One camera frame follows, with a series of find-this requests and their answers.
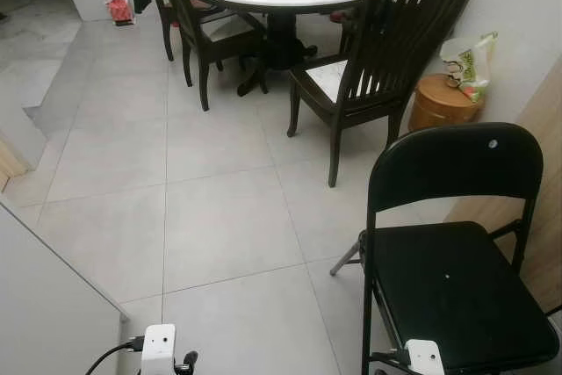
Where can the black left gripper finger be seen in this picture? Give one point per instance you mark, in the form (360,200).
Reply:
(188,362)

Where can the white cabinet panel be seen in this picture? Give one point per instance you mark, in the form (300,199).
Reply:
(44,305)

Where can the light wood cabinet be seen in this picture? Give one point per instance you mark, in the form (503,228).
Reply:
(540,173)

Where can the black folding chair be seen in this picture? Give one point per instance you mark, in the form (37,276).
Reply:
(457,287)

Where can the red plastic bag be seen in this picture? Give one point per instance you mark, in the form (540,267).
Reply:
(118,6)

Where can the round brown wooden box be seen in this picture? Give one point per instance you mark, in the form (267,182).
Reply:
(443,103)

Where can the white green plastic bag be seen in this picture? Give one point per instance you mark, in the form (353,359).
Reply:
(470,63)

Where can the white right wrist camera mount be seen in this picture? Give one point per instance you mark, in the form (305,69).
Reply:
(426,357)

